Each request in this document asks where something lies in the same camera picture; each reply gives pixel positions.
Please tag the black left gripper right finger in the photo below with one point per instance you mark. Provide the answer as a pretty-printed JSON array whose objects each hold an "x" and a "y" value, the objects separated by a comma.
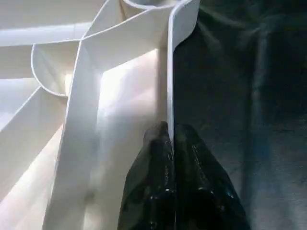
[{"x": 208, "y": 191}]

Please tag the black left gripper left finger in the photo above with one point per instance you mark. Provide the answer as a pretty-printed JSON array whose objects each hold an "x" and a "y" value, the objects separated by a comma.
[{"x": 151, "y": 187}]

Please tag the white plastic table top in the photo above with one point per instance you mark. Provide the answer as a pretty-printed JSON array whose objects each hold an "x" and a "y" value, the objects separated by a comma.
[{"x": 72, "y": 96}]

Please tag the black work mat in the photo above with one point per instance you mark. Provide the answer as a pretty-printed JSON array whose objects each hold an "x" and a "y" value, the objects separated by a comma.
[{"x": 249, "y": 120}]

